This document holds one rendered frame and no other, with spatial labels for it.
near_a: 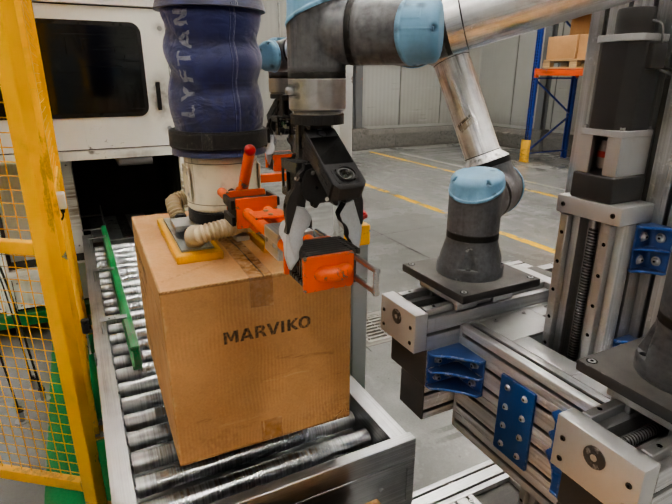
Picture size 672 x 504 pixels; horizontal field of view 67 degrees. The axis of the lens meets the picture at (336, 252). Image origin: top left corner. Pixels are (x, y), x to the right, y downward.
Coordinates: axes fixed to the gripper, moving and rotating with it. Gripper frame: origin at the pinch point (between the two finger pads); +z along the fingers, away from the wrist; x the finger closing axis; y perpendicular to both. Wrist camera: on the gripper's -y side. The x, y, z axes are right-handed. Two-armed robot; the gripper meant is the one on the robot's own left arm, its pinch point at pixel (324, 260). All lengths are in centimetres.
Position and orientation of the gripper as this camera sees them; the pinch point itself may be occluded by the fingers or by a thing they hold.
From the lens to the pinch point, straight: 71.9
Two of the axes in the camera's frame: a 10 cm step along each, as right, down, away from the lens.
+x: -9.0, 1.4, -4.1
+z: 0.0, 9.5, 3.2
